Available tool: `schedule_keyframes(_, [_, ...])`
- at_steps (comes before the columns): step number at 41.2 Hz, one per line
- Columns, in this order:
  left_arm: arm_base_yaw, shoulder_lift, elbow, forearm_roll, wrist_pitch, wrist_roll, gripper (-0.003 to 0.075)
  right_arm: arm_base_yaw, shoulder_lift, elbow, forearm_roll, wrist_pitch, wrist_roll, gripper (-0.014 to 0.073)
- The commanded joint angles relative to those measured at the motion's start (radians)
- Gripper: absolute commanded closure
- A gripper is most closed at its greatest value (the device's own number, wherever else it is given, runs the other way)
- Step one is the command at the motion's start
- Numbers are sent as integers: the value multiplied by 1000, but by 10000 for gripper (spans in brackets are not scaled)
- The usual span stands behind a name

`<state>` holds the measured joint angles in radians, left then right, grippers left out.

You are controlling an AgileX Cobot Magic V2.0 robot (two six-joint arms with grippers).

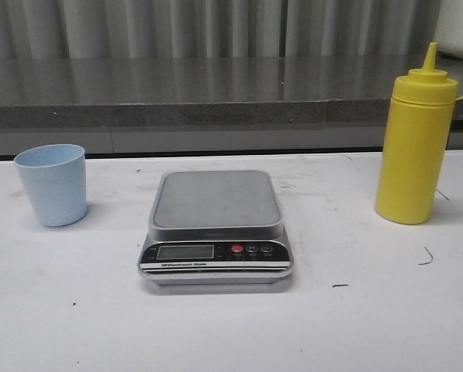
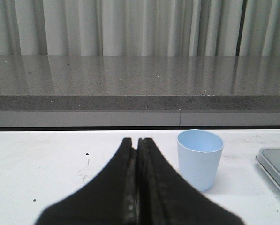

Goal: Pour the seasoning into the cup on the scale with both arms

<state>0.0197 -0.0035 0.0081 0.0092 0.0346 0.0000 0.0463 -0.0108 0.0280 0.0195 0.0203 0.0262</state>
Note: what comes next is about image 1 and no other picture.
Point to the light blue plastic cup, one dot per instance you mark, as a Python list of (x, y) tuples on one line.
[(54, 178)]

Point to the yellow squeeze bottle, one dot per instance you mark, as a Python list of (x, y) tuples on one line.
[(417, 130)]

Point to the silver digital kitchen scale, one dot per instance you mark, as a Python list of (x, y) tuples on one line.
[(216, 227)]

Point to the grey stone counter ledge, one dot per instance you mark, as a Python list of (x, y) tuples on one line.
[(162, 106)]

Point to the white appliance in background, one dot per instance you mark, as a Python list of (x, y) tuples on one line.
[(449, 29)]

